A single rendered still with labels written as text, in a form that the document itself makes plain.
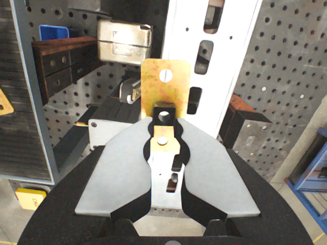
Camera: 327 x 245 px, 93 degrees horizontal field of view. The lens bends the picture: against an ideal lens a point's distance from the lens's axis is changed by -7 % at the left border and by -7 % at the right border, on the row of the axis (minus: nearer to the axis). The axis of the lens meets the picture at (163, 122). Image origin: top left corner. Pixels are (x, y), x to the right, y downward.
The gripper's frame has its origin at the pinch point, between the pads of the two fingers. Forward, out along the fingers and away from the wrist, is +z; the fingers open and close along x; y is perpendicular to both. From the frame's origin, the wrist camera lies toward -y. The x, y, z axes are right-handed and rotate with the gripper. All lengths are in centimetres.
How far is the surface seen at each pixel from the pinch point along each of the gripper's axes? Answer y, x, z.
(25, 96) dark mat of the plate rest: 2.7, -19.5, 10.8
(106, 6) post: -9.3, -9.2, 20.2
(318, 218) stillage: 144, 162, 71
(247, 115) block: 12.1, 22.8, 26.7
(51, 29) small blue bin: -5, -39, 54
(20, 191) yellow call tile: 24.1, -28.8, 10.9
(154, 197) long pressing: 45, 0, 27
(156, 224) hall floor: 246, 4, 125
